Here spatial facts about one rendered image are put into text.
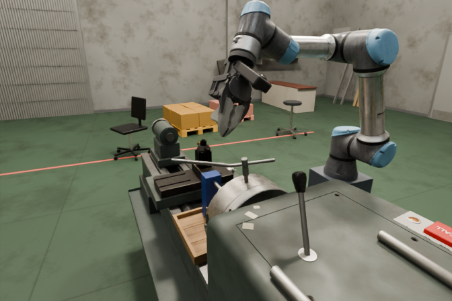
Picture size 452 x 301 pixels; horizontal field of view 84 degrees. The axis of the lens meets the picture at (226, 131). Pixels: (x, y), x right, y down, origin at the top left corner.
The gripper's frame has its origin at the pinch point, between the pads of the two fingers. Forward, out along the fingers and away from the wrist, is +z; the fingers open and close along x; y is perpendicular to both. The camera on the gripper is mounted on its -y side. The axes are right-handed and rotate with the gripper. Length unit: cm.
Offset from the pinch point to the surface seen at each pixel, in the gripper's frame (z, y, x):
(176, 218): 34, 60, -32
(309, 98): -291, 386, -552
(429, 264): 15.1, -34.1, -28.3
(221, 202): 17.8, 17.7, -19.8
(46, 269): 117, 198, -16
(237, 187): 11.9, 15.7, -22.8
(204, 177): 12, 50, -33
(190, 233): 37, 50, -35
